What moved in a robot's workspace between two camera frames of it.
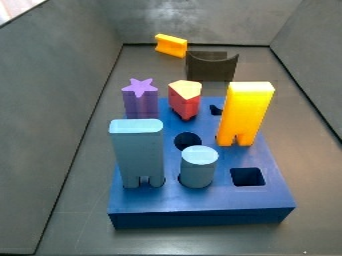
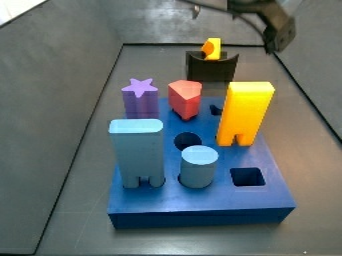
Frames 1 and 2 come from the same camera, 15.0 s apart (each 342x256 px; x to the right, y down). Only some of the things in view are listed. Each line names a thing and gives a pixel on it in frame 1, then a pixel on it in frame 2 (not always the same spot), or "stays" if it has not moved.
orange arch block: [171, 45] -> [211, 48]
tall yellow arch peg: [247, 102] stays
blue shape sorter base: [247, 195] stays
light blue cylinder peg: [198, 162] stays
